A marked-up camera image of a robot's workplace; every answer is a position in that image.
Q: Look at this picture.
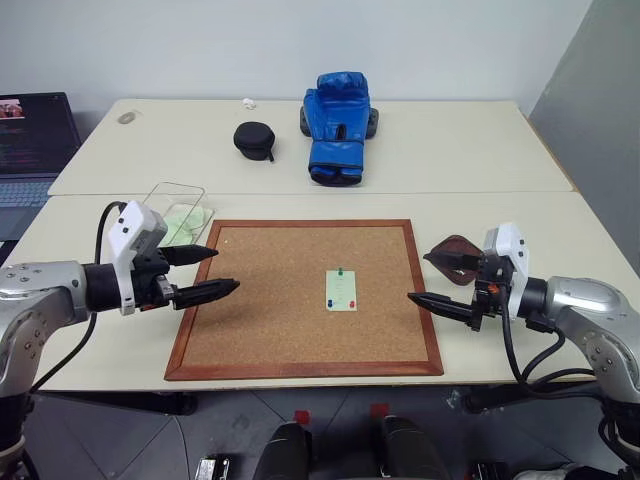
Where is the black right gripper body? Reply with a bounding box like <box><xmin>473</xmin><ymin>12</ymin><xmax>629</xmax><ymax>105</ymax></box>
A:
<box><xmin>468</xmin><ymin>252</ymin><xmax>515</xmax><ymax>332</ymax></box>

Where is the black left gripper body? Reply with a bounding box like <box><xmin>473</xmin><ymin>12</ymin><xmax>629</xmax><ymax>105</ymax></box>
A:
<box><xmin>130</xmin><ymin>248</ymin><xmax>179</xmax><ymax>312</ymax></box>

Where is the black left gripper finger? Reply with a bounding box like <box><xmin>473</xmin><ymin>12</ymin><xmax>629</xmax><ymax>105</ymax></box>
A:
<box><xmin>172</xmin><ymin>277</ymin><xmax>242</xmax><ymax>312</ymax></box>
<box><xmin>158</xmin><ymin>244</ymin><xmax>220</xmax><ymax>267</ymax></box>

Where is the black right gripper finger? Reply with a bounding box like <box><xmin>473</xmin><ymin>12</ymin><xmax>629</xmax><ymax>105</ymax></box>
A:
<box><xmin>406</xmin><ymin>292</ymin><xmax>476</xmax><ymax>324</ymax></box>
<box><xmin>423</xmin><ymin>252</ymin><xmax>484</xmax><ymax>274</ymax></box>

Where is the wood-framed cork board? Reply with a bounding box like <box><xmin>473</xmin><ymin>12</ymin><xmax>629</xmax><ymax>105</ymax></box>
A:
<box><xmin>163</xmin><ymin>218</ymin><xmax>445</xmax><ymax>382</ymax></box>

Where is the pale green paper note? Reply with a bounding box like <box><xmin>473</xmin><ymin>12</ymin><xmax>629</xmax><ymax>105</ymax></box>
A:
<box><xmin>324</xmin><ymin>269</ymin><xmax>359</xmax><ymax>312</ymax></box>

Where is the brown leather pouch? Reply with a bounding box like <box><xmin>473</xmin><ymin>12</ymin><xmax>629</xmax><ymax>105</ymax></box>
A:
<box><xmin>423</xmin><ymin>234</ymin><xmax>489</xmax><ymax>287</ymax></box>

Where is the pale green cloth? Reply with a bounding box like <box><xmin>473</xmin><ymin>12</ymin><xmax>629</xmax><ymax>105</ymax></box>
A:
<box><xmin>158</xmin><ymin>201</ymin><xmax>214</xmax><ymax>247</ymax></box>

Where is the clear plastic tray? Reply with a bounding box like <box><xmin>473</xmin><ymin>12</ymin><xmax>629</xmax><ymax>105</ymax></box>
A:
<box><xmin>142</xmin><ymin>182</ymin><xmax>216</xmax><ymax>247</ymax></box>

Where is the black round zip case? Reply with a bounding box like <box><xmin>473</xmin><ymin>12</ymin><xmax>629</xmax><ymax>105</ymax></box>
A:
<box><xmin>232</xmin><ymin>120</ymin><xmax>278</xmax><ymax>163</ymax></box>

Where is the dark rounded shape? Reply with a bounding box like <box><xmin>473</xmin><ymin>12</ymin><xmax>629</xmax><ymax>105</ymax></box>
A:
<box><xmin>252</xmin><ymin>422</ymin><xmax>314</xmax><ymax>480</ymax></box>
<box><xmin>377</xmin><ymin>415</ymin><xmax>451</xmax><ymax>480</ymax></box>

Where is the black object behind glove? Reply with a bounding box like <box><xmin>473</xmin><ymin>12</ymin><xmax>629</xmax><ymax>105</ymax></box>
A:
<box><xmin>298</xmin><ymin>103</ymin><xmax>380</xmax><ymax>139</ymax></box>

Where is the black box with label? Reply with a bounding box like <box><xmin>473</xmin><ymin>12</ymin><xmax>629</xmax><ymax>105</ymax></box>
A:
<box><xmin>195</xmin><ymin>454</ymin><xmax>231</xmax><ymax>480</ymax></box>

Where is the blue boxing glove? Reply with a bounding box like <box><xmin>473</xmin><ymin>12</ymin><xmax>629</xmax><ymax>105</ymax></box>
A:
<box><xmin>303</xmin><ymin>71</ymin><xmax>372</xmax><ymax>188</ymax></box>

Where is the open grey laptop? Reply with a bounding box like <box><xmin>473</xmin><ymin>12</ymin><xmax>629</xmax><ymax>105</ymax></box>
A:
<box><xmin>0</xmin><ymin>91</ymin><xmax>83</xmax><ymax>242</ymax></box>

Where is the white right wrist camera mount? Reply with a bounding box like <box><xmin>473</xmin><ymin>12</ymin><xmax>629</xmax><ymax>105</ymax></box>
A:
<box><xmin>482</xmin><ymin>222</ymin><xmax>530</xmax><ymax>319</ymax></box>

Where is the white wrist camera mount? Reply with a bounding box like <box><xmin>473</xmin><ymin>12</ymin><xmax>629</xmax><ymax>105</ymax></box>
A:
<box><xmin>106</xmin><ymin>200</ymin><xmax>170</xmax><ymax>317</ymax></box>
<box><xmin>482</xmin><ymin>222</ymin><xmax>530</xmax><ymax>319</ymax></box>

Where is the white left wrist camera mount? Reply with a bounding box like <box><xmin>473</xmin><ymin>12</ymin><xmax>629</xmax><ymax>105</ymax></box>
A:
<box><xmin>106</xmin><ymin>200</ymin><xmax>170</xmax><ymax>317</ymax></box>

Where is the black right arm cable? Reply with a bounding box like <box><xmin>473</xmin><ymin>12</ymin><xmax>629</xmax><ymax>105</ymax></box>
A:
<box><xmin>499</xmin><ymin>294</ymin><xmax>609</xmax><ymax>401</ymax></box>

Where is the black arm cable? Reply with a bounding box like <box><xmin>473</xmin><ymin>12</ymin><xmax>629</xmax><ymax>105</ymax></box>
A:
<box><xmin>499</xmin><ymin>294</ymin><xmax>609</xmax><ymax>401</ymax></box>
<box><xmin>29</xmin><ymin>200</ymin><xmax>126</xmax><ymax>394</ymax></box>

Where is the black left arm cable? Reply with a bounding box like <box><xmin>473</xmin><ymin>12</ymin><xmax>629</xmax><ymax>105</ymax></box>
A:
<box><xmin>29</xmin><ymin>200</ymin><xmax>126</xmax><ymax>394</ymax></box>

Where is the black table frame bar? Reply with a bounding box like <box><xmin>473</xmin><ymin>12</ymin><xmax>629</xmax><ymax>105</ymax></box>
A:
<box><xmin>462</xmin><ymin>382</ymin><xmax>609</xmax><ymax>414</ymax></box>

